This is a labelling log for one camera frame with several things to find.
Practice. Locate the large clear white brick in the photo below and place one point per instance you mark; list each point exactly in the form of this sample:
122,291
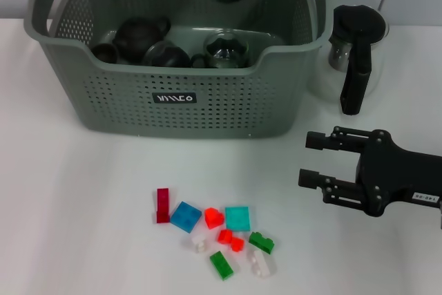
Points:
261,264

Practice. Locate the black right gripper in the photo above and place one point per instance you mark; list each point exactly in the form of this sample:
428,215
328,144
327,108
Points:
397,177

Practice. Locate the small clear white brick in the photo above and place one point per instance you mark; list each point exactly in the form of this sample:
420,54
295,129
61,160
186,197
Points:
200,243

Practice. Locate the grey perforated storage bin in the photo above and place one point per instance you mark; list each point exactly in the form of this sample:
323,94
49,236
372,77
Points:
224,108

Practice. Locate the light green brick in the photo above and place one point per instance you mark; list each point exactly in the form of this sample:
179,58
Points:
221,265

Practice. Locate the dark red long brick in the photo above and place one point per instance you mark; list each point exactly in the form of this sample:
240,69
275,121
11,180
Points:
163,205

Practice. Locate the black clay teapot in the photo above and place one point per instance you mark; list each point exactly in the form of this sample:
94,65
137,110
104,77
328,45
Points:
136,39

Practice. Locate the small black clay teacup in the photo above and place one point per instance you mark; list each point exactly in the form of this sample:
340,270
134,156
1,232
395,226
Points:
105,54

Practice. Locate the teal square flat brick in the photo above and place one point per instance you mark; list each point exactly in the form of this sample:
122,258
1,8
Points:
237,218

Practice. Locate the bright red stepped brick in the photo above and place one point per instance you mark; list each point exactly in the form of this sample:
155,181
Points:
230,240

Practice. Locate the dark green brick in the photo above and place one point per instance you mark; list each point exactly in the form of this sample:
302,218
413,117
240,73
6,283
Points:
261,242

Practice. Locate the blue square brick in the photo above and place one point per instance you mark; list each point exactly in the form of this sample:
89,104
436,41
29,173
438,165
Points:
185,217

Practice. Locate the bright red sloped brick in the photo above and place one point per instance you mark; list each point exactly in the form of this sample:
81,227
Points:
214,217

